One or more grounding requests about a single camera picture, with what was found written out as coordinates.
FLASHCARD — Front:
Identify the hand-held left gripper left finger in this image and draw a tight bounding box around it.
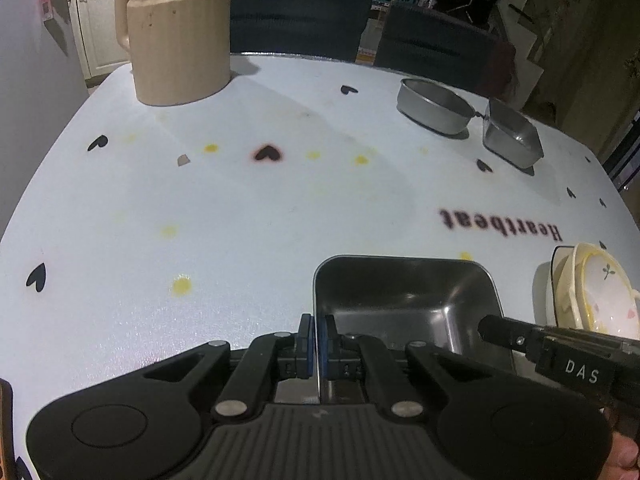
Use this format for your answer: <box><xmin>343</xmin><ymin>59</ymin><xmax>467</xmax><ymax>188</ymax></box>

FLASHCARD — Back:
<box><xmin>142</xmin><ymin>312</ymin><xmax>317</xmax><ymax>421</ymax></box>

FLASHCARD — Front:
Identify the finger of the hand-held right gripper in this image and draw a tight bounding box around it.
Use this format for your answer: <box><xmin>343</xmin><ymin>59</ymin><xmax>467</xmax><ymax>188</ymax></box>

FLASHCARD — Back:
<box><xmin>477</xmin><ymin>315</ymin><xmax>546</xmax><ymax>361</ymax></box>

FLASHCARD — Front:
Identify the dark blue chair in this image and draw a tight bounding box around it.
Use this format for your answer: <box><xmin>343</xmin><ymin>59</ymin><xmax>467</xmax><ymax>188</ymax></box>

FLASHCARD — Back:
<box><xmin>230</xmin><ymin>0</ymin><xmax>373</xmax><ymax>63</ymax></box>
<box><xmin>375</xmin><ymin>2</ymin><xmax>501</xmax><ymax>96</ymax></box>

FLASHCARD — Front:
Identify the white kitchen cabinet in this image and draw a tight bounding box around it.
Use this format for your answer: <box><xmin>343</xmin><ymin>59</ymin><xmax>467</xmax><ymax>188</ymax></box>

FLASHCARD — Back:
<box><xmin>66</xmin><ymin>0</ymin><xmax>133</xmax><ymax>78</ymax></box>

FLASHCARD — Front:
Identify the cream oval dish with handles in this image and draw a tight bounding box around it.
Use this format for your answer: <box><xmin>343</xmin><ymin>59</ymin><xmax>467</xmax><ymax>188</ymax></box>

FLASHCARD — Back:
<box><xmin>562</xmin><ymin>241</ymin><xmax>640</xmax><ymax>333</ymax></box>

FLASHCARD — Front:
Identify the steel rectangular tray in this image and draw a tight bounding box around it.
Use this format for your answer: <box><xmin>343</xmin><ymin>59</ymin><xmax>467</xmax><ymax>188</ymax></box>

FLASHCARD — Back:
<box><xmin>312</xmin><ymin>255</ymin><xmax>518</xmax><ymax>406</ymax></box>
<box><xmin>481</xmin><ymin>97</ymin><xmax>545</xmax><ymax>169</ymax></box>

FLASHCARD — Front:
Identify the maroon chair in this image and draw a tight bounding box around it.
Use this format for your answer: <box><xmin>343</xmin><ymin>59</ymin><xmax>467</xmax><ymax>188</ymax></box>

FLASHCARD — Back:
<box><xmin>487</xmin><ymin>40</ymin><xmax>518</xmax><ymax>101</ymax></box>

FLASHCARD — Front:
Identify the person's right hand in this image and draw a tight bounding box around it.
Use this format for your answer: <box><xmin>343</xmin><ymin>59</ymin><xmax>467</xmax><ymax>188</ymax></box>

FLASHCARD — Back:
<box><xmin>602</xmin><ymin>407</ymin><xmax>640</xmax><ymax>480</ymax></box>

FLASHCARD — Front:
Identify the beige ribbed container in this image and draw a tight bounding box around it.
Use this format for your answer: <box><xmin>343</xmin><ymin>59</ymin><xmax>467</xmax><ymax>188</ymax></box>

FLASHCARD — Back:
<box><xmin>114</xmin><ymin>0</ymin><xmax>232</xmax><ymax>107</ymax></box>

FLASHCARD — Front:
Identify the floral scalloped ceramic bowl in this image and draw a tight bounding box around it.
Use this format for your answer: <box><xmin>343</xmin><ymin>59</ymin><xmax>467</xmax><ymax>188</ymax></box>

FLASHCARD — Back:
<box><xmin>575</xmin><ymin>252</ymin><xmax>640</xmax><ymax>341</ymax></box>

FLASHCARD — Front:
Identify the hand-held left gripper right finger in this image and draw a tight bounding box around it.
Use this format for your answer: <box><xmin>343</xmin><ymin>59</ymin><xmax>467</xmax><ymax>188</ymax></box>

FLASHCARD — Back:
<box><xmin>319</xmin><ymin>314</ymin><xmax>501</xmax><ymax>418</ymax></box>

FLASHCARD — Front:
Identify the round steel bowl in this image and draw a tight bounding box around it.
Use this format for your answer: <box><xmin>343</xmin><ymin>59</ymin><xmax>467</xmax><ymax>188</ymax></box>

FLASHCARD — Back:
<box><xmin>397</xmin><ymin>77</ymin><xmax>476</xmax><ymax>136</ymax></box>

